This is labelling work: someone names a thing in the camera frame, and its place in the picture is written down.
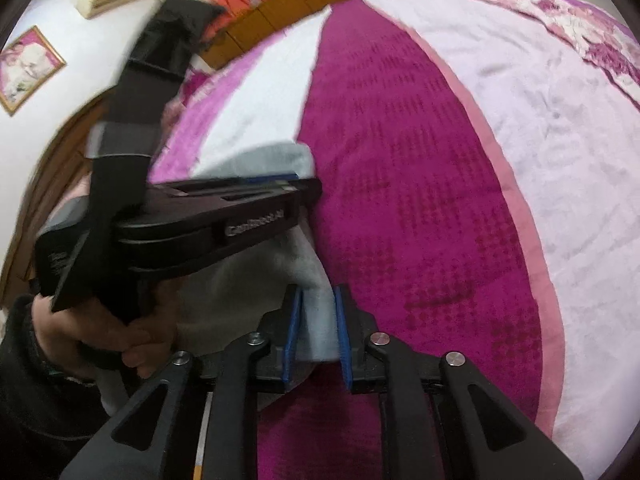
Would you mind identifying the pink floral quilt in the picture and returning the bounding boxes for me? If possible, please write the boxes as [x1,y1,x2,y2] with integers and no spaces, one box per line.
[450,0,640,106]

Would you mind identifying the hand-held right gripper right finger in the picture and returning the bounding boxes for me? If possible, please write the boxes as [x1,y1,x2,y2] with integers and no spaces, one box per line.
[334,284,583,480]

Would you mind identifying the framed wall picture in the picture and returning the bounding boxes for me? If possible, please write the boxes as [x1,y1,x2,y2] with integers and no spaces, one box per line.
[0,25,68,117]

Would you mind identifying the person's left hand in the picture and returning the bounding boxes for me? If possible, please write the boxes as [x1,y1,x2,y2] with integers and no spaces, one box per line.
[31,295,176,378]

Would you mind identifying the person's left forearm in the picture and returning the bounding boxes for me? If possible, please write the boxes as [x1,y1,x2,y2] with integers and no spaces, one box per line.
[0,295,146,480]

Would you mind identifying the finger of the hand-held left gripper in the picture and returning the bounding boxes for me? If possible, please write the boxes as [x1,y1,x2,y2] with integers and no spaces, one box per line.
[145,174,323,221]
[219,200,313,259]

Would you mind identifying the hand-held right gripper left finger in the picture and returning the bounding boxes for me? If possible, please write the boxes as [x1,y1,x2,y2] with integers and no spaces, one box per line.
[60,284,306,480]

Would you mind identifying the magenta and white blanket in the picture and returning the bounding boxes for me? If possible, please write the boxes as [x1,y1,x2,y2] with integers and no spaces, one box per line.
[150,0,640,480]

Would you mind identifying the grey pants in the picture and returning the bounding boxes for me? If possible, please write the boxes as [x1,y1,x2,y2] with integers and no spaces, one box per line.
[95,142,346,416]

